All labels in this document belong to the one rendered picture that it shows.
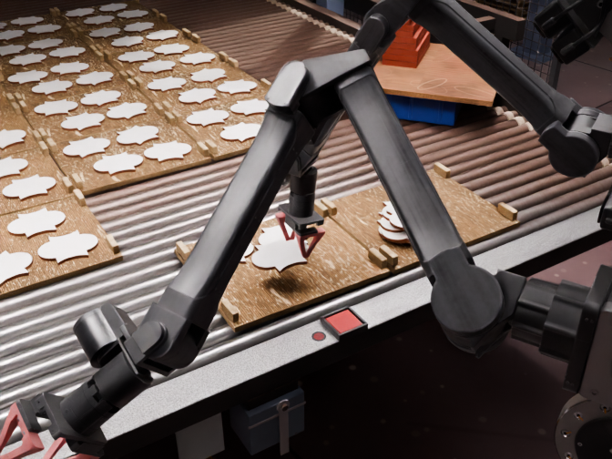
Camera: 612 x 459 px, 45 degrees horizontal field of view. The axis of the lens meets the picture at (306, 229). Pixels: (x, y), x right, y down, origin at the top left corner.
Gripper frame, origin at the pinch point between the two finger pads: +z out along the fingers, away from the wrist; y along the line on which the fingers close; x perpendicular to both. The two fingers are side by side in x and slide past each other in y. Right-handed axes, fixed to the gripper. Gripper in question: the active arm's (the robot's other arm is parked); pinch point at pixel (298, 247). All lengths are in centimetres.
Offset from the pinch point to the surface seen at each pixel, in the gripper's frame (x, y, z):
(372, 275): -16.1, -8.2, 6.9
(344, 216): -24.8, 17.3, 5.4
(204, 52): -44, 155, 0
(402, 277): -23.6, -10.5, 7.9
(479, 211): -57, 1, 2
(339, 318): -1.7, -16.7, 9.4
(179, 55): -34, 157, 1
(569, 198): -86, -4, 1
